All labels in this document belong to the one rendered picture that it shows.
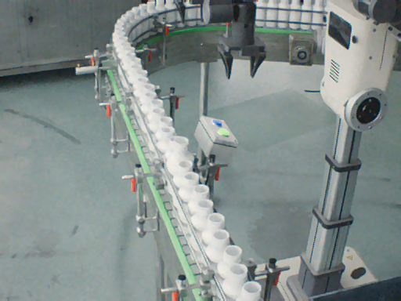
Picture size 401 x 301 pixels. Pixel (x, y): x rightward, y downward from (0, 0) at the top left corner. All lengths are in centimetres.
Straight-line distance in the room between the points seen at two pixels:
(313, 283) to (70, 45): 302
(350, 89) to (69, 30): 314
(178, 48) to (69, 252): 116
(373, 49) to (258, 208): 175
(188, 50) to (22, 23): 194
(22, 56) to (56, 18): 41
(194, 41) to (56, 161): 130
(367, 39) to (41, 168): 246
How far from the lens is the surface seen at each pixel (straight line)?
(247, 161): 374
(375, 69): 183
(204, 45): 300
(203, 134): 178
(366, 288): 154
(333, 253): 227
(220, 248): 128
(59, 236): 315
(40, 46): 467
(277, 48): 304
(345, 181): 208
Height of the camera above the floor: 197
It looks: 31 degrees down
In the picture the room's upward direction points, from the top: 2 degrees clockwise
